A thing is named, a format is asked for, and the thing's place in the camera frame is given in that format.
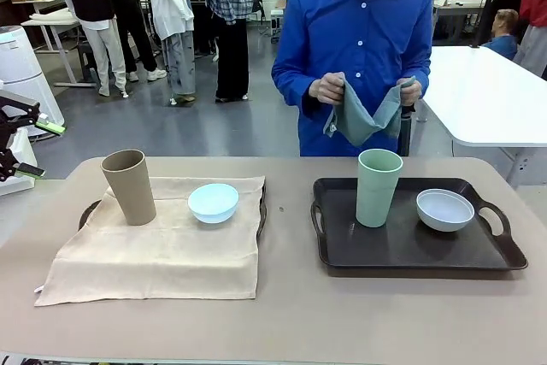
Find tall brown cup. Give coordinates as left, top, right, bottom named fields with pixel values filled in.
left=100, top=149, right=157, bottom=227

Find beige cloth mat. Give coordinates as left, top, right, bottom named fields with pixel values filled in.
left=33, top=175, right=267, bottom=308

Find light blue bowl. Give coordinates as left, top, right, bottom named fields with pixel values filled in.
left=187, top=183, right=240, bottom=225

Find grey green cloth mat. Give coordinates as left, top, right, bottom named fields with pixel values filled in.
left=323, top=75, right=416, bottom=148

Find person right forearm blue sleeve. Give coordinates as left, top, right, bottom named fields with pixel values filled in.
left=271, top=55, right=332, bottom=121

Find person left forearm blue sleeve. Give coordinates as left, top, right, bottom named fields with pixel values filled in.
left=403, top=46, right=434, bottom=103

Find person right hand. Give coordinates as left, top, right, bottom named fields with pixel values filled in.
left=310, top=72, right=346, bottom=106

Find person left hand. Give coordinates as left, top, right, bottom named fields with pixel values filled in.
left=395, top=76, right=423, bottom=108

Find white air purifier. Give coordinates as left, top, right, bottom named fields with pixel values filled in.
left=0, top=26, right=66, bottom=140

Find white background desk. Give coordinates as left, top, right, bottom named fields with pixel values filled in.
left=20, top=14, right=98, bottom=88

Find white cushion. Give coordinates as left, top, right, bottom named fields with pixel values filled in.
left=31, top=7, right=81, bottom=22

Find bystander black trousers white sneakers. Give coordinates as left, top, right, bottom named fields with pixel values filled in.
left=109, top=0, right=168, bottom=84

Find person blue shirt torso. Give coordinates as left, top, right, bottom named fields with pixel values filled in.
left=271, top=0, right=435, bottom=157

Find tall green cup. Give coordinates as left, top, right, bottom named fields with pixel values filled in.
left=356, top=148, right=404, bottom=228

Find black plastic stool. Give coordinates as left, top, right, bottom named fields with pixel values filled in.
left=397, top=104, right=415, bottom=156

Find white grey bowl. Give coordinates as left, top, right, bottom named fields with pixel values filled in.
left=415, top=188, right=476, bottom=233

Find grey background desk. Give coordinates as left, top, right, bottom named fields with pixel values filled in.
left=432, top=0, right=493, bottom=42

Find white side table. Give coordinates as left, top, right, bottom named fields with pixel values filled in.
left=413, top=45, right=547, bottom=189

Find seated bystander blue shirt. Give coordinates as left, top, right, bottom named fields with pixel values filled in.
left=481, top=8, right=523, bottom=61

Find bystander red jacket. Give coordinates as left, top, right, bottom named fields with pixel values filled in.
left=511, top=0, right=547, bottom=80

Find dark brown tray with handles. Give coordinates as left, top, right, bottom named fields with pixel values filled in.
left=78, top=180, right=268, bottom=241
left=310, top=176, right=529, bottom=272

